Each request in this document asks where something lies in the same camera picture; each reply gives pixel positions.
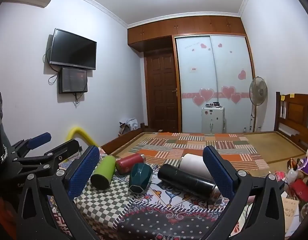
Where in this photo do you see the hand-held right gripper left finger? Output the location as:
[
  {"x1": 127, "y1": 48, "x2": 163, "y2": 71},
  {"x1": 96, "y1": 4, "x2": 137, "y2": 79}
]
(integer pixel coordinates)
[{"x1": 17, "y1": 145, "x2": 101, "y2": 240}]

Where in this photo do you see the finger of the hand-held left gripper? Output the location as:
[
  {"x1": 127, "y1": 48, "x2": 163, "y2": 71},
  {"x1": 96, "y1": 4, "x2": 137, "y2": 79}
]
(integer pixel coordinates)
[
  {"x1": 10, "y1": 132, "x2": 52, "y2": 158},
  {"x1": 15, "y1": 139, "x2": 81, "y2": 173}
]

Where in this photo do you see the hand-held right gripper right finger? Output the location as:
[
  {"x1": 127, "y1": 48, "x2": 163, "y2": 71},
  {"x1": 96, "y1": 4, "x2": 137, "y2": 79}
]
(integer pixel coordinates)
[{"x1": 202, "y1": 145, "x2": 286, "y2": 240}]

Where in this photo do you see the green cylindrical cup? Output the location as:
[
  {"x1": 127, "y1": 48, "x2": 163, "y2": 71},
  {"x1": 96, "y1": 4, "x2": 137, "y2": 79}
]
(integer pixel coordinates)
[{"x1": 91, "y1": 155, "x2": 117, "y2": 188}]

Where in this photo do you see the white cylindrical cup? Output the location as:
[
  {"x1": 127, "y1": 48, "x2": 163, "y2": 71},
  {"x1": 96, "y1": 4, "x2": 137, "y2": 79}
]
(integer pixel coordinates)
[{"x1": 178, "y1": 153, "x2": 215, "y2": 183}]

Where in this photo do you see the black thermos cup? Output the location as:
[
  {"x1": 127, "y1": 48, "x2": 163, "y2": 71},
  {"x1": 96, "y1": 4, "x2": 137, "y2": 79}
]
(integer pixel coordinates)
[{"x1": 158, "y1": 163, "x2": 221, "y2": 203}]

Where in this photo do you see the red cup with metal cap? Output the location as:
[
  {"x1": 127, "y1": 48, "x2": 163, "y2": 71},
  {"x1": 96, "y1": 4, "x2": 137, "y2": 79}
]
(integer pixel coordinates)
[{"x1": 115, "y1": 153, "x2": 146, "y2": 175}]

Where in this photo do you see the dark green faceted cup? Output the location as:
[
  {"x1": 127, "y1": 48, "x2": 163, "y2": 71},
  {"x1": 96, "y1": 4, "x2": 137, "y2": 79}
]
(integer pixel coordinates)
[{"x1": 128, "y1": 162, "x2": 153, "y2": 194}]

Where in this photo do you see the yellow foam tube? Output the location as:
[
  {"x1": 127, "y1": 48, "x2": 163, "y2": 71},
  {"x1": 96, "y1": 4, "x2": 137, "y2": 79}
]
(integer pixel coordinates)
[{"x1": 65, "y1": 127, "x2": 100, "y2": 148}]

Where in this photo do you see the patchwork striped blanket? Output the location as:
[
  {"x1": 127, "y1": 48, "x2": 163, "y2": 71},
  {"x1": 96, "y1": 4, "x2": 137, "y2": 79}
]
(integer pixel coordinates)
[{"x1": 130, "y1": 132, "x2": 270, "y2": 172}]

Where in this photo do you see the green checkered cloth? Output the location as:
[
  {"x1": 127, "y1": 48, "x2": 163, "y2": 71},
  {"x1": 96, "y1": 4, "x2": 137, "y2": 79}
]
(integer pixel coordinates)
[{"x1": 73, "y1": 164, "x2": 135, "y2": 231}]

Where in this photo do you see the wooden bed footboard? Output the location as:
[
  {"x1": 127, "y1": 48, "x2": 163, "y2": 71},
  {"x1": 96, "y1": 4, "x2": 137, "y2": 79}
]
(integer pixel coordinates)
[{"x1": 100, "y1": 122, "x2": 146, "y2": 155}]

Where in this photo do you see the small white cabinet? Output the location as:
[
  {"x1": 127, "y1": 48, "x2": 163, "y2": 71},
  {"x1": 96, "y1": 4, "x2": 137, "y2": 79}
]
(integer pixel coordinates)
[{"x1": 201, "y1": 106, "x2": 225, "y2": 134}]

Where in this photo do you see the pile of clothes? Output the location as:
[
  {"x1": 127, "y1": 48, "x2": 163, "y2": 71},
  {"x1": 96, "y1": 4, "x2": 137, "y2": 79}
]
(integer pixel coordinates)
[{"x1": 118, "y1": 117, "x2": 139, "y2": 136}]

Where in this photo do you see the bamboo bed mat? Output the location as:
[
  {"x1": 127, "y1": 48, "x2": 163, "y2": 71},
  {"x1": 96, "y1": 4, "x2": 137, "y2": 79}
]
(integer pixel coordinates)
[{"x1": 111, "y1": 131, "x2": 308, "y2": 178}]

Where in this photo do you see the floral patterned blanket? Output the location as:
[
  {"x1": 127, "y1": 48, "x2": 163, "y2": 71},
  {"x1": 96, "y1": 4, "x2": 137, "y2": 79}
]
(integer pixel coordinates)
[{"x1": 45, "y1": 147, "x2": 246, "y2": 240}]

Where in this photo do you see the clear plastic bottle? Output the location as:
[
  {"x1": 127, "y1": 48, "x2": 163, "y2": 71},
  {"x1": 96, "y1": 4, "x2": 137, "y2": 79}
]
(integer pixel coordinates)
[{"x1": 284, "y1": 164, "x2": 298, "y2": 183}]

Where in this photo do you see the beige paper card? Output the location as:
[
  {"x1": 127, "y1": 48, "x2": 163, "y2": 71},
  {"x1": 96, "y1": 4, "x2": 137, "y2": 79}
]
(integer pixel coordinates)
[{"x1": 281, "y1": 196, "x2": 300, "y2": 227}]

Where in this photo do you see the red box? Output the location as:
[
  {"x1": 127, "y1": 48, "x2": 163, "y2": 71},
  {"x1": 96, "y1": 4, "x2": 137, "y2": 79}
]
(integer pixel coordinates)
[{"x1": 290, "y1": 178, "x2": 308, "y2": 202}]

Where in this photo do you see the standing fan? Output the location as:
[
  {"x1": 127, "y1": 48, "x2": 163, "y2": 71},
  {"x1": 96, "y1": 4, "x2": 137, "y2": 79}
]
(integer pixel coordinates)
[{"x1": 249, "y1": 76, "x2": 268, "y2": 132}]

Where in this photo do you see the wooden bed headboard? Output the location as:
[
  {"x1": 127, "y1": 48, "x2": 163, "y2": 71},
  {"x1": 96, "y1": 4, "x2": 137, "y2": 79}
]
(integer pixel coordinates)
[{"x1": 274, "y1": 91, "x2": 308, "y2": 146}]

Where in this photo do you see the brown wooden door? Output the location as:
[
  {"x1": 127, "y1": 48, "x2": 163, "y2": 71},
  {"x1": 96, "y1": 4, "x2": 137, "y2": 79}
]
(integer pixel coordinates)
[{"x1": 144, "y1": 51, "x2": 180, "y2": 131}]

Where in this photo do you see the wooden wardrobe with sliding doors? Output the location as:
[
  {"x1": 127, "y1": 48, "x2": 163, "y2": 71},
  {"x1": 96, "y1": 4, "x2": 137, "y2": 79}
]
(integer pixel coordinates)
[{"x1": 127, "y1": 15, "x2": 256, "y2": 133}]

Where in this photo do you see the black monitor cable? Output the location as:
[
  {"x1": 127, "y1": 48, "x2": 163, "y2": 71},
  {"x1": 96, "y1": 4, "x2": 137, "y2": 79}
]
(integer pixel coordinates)
[{"x1": 73, "y1": 92, "x2": 84, "y2": 106}]

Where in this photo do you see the black television cable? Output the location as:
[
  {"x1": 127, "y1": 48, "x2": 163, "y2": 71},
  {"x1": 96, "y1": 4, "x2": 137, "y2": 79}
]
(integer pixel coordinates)
[{"x1": 42, "y1": 47, "x2": 62, "y2": 86}]

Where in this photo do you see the small black wall monitor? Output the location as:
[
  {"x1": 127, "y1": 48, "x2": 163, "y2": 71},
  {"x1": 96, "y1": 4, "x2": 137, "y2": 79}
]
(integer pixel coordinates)
[{"x1": 59, "y1": 66, "x2": 88, "y2": 94}]

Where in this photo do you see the wall-mounted black television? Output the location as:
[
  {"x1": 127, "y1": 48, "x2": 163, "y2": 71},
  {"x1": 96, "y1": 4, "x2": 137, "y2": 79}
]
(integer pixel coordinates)
[{"x1": 46, "y1": 28, "x2": 97, "y2": 71}]

